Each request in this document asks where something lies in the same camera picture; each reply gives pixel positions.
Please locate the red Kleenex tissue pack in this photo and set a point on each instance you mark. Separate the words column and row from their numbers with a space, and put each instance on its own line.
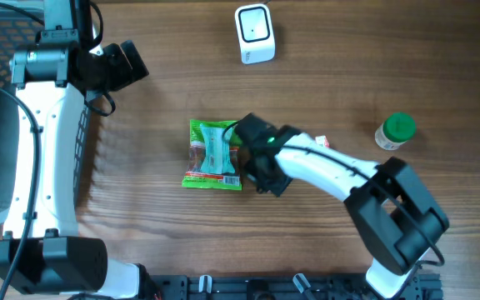
column 322, row 141

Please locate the teal wrapped packet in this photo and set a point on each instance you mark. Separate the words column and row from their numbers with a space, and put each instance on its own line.
column 217, row 151

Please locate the green snack bag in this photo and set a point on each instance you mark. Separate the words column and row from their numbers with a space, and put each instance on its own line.
column 194, row 177

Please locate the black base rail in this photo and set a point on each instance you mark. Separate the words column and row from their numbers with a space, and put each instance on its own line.
column 345, row 286

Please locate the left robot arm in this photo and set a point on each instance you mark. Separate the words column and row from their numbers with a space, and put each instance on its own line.
column 57, row 77

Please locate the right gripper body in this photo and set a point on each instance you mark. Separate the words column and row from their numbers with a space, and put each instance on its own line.
column 274, row 181

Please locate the white barcode scanner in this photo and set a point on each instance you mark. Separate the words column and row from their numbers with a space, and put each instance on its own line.
column 255, row 33

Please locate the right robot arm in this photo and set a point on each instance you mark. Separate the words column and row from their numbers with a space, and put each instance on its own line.
column 397, row 218

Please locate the green lid spice jar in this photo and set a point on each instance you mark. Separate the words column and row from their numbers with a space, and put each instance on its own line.
column 396, row 130

